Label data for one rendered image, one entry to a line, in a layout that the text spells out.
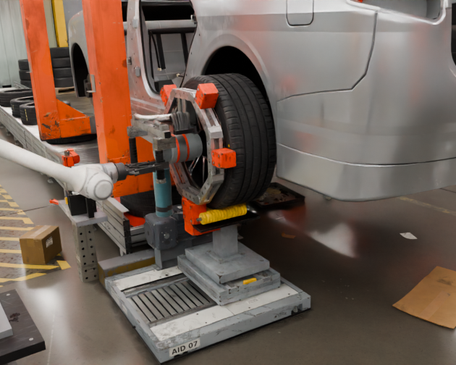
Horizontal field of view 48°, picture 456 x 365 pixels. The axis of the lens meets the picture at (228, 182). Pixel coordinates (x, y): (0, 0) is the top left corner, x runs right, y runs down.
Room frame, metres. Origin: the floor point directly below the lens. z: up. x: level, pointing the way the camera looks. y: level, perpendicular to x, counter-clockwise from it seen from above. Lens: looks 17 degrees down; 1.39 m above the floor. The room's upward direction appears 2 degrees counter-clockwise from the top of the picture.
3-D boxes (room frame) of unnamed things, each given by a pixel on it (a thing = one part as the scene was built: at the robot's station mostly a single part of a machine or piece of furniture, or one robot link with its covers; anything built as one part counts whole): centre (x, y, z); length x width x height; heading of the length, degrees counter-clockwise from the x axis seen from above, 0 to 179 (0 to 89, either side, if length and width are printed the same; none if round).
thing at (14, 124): (9.01, 3.65, 0.20); 6.82 x 0.86 x 0.39; 29
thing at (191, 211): (2.44, 0.14, 0.48); 0.16 x 0.12 x 0.17; 119
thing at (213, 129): (2.43, 0.18, 0.85); 0.54 x 0.07 x 0.54; 29
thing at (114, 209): (3.88, 1.20, 0.28); 2.47 x 0.09 x 0.22; 29
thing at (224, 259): (2.51, 0.03, 0.32); 0.40 x 0.30 x 0.28; 29
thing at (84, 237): (2.75, 0.85, 0.21); 0.10 x 0.10 x 0.42; 29
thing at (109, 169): (2.05, 0.50, 0.83); 0.09 x 0.06 x 0.09; 29
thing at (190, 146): (2.39, 0.24, 0.85); 0.21 x 0.14 x 0.14; 119
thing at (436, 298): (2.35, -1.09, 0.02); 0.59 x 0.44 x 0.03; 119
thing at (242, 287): (2.51, 0.03, 0.13); 0.50 x 0.36 x 0.10; 29
